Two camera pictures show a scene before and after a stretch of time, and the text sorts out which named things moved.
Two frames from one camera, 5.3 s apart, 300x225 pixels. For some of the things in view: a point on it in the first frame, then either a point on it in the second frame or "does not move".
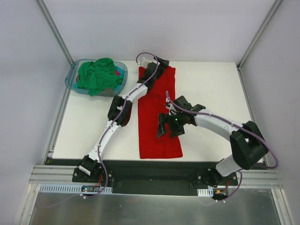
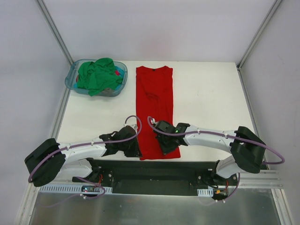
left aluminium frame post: [52, 25] does not move
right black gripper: [170, 124] → [165, 144]
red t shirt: [149, 109] does not move
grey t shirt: [108, 92] does not move
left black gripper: [158, 64] → [132, 147]
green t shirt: [97, 76] does not move
